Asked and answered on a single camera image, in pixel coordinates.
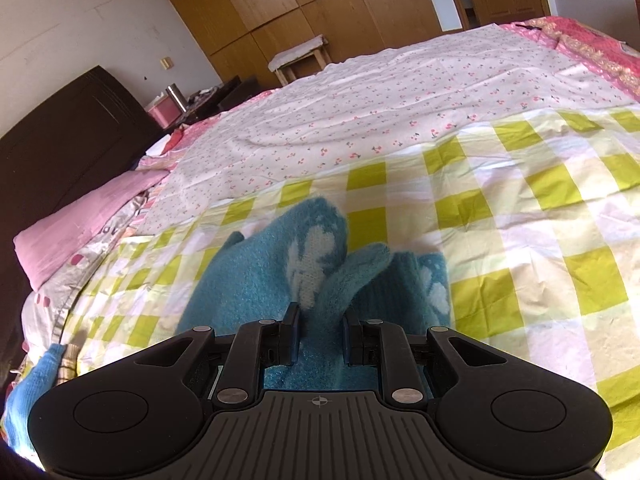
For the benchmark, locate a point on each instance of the yellow green checked bed sheet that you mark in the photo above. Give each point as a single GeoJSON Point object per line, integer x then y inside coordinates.
{"type": "Point", "coordinates": [525, 220]}

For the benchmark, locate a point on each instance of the beige striped cloth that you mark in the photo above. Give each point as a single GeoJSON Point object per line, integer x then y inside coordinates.
{"type": "Point", "coordinates": [67, 362]}

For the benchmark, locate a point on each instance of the dark wooden nightstand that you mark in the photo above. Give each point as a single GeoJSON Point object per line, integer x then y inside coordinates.
{"type": "Point", "coordinates": [225, 97]}

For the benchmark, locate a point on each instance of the light blue cloth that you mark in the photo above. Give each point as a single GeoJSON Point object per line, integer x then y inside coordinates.
{"type": "Point", "coordinates": [30, 395]}

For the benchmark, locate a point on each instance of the steel thermos flask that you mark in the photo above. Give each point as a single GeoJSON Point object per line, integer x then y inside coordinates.
{"type": "Point", "coordinates": [176, 97]}

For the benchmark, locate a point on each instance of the wooden stool with white cloth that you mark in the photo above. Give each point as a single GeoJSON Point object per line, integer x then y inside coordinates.
{"type": "Point", "coordinates": [297, 55]}

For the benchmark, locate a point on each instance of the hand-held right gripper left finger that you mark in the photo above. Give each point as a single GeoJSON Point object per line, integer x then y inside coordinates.
{"type": "Point", "coordinates": [294, 340]}

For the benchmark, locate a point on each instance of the pink red patterned cloth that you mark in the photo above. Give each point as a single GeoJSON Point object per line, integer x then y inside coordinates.
{"type": "Point", "coordinates": [172, 142]}

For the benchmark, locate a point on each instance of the white pink patterned pillow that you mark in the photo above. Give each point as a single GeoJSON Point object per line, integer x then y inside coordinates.
{"type": "Point", "coordinates": [47, 310]}

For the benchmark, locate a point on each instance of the dark wooden bed headboard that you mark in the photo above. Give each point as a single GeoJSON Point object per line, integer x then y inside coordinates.
{"type": "Point", "coordinates": [65, 160]}

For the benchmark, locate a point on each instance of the yellow wall switch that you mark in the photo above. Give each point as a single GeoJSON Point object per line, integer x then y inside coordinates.
{"type": "Point", "coordinates": [166, 63]}

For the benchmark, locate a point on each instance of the pink patterned blanket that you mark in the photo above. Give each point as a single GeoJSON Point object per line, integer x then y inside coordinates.
{"type": "Point", "coordinates": [590, 45]}

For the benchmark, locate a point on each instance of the white floral bed sheet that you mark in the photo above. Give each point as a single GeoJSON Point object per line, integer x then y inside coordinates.
{"type": "Point", "coordinates": [400, 100]}

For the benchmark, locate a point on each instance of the pink storage box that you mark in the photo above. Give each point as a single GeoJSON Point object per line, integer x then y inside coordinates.
{"type": "Point", "coordinates": [162, 114]}

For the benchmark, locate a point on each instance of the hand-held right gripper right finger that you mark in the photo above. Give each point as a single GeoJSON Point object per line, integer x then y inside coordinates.
{"type": "Point", "coordinates": [348, 345]}

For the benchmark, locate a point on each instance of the wooden wardrobe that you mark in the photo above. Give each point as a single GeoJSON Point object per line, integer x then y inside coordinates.
{"type": "Point", "coordinates": [300, 0]}

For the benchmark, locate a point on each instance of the blue knitted sweater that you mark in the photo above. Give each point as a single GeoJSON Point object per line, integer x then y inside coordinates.
{"type": "Point", "coordinates": [240, 285]}

